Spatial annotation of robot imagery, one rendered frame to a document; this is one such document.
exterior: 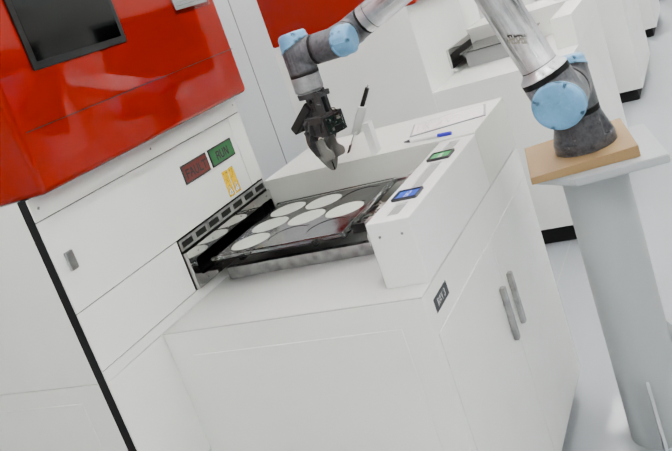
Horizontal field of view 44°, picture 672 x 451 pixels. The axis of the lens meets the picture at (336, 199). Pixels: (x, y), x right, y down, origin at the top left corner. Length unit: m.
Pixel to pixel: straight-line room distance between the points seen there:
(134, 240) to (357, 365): 0.56
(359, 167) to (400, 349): 0.70
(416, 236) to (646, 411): 0.99
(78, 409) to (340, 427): 0.55
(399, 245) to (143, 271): 0.59
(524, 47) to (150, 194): 0.90
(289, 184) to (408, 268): 0.76
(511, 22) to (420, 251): 0.58
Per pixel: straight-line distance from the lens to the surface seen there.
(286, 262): 1.97
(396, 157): 2.14
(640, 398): 2.33
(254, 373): 1.81
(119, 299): 1.80
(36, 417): 1.94
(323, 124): 2.05
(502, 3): 1.88
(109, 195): 1.83
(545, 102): 1.89
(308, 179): 2.26
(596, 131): 2.06
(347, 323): 1.65
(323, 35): 2.02
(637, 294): 2.19
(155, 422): 1.86
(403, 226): 1.58
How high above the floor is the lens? 1.41
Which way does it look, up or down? 14 degrees down
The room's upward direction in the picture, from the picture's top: 19 degrees counter-clockwise
